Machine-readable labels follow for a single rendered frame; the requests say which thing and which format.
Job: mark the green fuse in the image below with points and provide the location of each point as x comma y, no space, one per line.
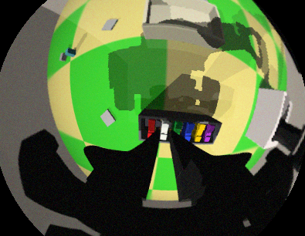
177,126

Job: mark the white blade fuse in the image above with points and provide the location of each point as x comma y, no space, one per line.
164,129

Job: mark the teal rectangular block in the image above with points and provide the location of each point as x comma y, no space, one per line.
70,52

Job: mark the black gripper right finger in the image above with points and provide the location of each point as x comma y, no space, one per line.
194,168

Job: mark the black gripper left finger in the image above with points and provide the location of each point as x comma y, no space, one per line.
136,164

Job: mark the beige open tray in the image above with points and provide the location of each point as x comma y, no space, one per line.
189,21

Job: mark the red fuse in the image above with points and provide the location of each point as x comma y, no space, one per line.
150,126

